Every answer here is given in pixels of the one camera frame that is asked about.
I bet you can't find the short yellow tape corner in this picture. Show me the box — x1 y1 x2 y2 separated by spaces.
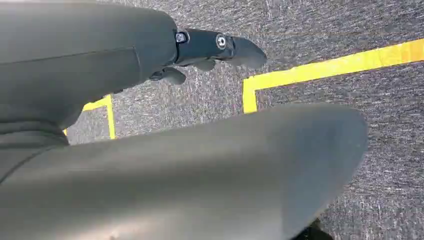
62 94 117 140

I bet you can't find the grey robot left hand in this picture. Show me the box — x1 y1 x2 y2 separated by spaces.
0 0 369 240

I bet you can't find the long yellow tape corner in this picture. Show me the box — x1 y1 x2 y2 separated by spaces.
242 38 424 115

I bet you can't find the ribbed grey left arm sleeve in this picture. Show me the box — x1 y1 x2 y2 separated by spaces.
0 112 70 186

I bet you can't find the black robot foot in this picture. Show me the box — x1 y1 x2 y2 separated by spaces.
291 218 335 240

